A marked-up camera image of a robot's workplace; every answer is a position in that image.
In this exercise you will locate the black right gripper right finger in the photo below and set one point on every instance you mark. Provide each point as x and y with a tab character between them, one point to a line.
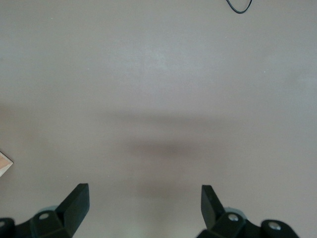
218	218

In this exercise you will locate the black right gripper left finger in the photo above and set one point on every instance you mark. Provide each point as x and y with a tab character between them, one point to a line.
70	210

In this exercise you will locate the light wooden block corner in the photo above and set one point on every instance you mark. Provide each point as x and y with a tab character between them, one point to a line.
4	164

